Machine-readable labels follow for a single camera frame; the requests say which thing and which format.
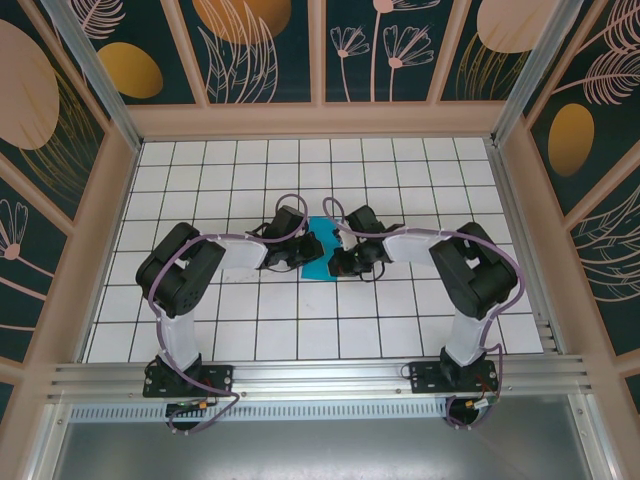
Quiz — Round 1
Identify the aluminium mounting rail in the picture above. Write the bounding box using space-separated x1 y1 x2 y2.
47 353 601 401

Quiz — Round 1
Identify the aluminium side rail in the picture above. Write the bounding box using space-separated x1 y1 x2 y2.
487 138 564 354

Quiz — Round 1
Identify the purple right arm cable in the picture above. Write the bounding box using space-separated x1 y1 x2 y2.
322 197 525 431

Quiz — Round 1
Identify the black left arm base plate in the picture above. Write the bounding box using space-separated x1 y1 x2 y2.
142 363 236 399

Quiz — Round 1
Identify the slotted grey cable duct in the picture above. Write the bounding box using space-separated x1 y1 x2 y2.
67 397 451 424

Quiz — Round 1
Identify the aluminium corner post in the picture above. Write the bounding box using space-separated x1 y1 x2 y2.
492 0 586 146
39 0 144 151

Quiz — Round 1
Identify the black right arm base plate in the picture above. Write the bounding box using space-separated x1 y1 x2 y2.
407 357 501 396

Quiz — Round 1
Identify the blue paper sheet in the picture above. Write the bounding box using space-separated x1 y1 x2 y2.
301 216 341 283

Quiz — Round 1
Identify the grey metal sheet panel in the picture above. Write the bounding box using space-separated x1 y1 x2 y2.
47 418 599 480

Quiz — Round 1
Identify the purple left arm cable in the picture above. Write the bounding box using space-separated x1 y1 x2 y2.
152 193 309 436

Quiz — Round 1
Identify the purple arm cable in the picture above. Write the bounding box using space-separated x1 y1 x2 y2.
152 193 309 436
322 197 525 431

